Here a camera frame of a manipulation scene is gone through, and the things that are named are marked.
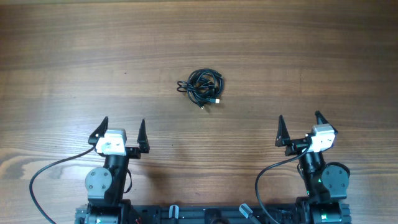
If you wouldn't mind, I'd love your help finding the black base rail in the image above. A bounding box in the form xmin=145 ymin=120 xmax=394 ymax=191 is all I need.
xmin=75 ymin=203 xmax=352 ymax=224

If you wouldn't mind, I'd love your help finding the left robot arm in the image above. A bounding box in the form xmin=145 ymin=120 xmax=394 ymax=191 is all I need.
xmin=75 ymin=117 xmax=150 ymax=224

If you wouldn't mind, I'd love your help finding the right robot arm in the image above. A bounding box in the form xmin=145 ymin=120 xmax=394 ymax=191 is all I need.
xmin=275 ymin=111 xmax=352 ymax=224

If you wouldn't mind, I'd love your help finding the right camera cable black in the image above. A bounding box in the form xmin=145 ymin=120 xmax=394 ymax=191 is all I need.
xmin=254 ymin=148 xmax=308 ymax=223

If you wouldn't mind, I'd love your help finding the left camera cable black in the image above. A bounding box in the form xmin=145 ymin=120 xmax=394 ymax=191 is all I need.
xmin=29 ymin=145 xmax=97 ymax=224

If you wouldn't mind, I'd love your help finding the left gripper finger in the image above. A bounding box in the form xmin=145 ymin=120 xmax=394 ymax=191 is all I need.
xmin=137 ymin=119 xmax=150 ymax=154
xmin=88 ymin=116 xmax=109 ymax=145

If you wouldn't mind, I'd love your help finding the camera cable black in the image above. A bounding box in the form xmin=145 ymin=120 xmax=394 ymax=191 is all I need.
xmin=29 ymin=145 xmax=97 ymax=224
xmin=254 ymin=148 xmax=308 ymax=223

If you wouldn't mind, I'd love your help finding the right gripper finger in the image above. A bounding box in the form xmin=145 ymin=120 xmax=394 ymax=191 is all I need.
xmin=275 ymin=115 xmax=291 ymax=147
xmin=315 ymin=111 xmax=338 ymax=135

